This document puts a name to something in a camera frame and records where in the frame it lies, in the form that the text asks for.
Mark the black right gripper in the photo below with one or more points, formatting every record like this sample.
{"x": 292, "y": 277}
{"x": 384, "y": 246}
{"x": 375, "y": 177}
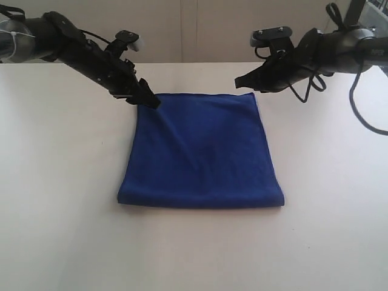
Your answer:
{"x": 283, "y": 69}

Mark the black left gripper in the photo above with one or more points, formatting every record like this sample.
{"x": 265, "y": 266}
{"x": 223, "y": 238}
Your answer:
{"x": 86, "y": 57}

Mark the blue cloth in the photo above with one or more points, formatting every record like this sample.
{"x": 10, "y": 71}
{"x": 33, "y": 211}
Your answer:
{"x": 200, "y": 151}

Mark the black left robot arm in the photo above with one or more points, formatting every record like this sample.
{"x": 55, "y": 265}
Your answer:
{"x": 53, "y": 37}

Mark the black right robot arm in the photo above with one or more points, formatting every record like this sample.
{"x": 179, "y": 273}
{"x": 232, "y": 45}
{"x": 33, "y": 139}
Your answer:
{"x": 350, "y": 50}

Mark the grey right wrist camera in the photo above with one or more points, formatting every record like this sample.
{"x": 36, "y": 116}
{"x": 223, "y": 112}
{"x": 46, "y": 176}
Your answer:
{"x": 276, "y": 39}

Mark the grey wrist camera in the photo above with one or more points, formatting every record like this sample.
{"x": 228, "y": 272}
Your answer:
{"x": 123, "y": 41}
{"x": 276, "y": 39}

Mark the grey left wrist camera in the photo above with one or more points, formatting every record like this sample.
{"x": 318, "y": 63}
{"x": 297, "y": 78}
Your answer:
{"x": 123, "y": 41}

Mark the black window frame post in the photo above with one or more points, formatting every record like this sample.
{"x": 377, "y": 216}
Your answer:
{"x": 354, "y": 12}

